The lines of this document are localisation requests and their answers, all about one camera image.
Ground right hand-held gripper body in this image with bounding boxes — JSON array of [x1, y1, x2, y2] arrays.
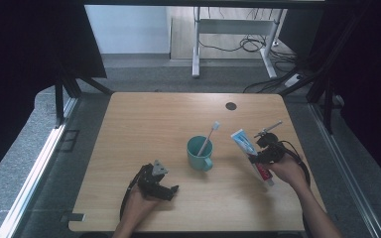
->
[[253, 120, 288, 166]]

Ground aluminium rail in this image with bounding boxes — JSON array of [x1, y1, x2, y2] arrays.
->
[[0, 97, 79, 238], [310, 102, 380, 238]]

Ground grey metal bracket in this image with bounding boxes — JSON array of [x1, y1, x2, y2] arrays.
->
[[59, 211, 86, 224]]

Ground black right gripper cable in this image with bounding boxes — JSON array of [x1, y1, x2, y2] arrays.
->
[[277, 140, 312, 186]]

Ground black metal frame strut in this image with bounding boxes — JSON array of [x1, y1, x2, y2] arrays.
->
[[54, 63, 114, 129], [279, 13, 370, 135]]

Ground black curtain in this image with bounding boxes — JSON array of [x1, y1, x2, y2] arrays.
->
[[0, 0, 108, 187], [311, 0, 381, 196]]

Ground black floor cables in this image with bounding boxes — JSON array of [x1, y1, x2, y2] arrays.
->
[[197, 35, 301, 94]]

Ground white desk frame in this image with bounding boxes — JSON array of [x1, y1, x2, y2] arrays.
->
[[191, 6, 288, 79]]

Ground white power strip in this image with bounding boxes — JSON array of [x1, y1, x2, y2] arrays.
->
[[284, 73, 303, 88]]

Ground white orange toothbrush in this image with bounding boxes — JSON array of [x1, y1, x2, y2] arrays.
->
[[196, 120, 221, 158]]

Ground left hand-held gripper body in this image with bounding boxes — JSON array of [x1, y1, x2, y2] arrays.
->
[[136, 160, 171, 200]]

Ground toothpaste tube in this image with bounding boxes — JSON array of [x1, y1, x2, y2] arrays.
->
[[229, 128, 275, 187]]

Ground teal cup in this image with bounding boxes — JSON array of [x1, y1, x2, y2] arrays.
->
[[187, 135, 214, 173]]

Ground person's right hand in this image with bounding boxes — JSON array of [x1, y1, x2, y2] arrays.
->
[[265, 153, 308, 190]]

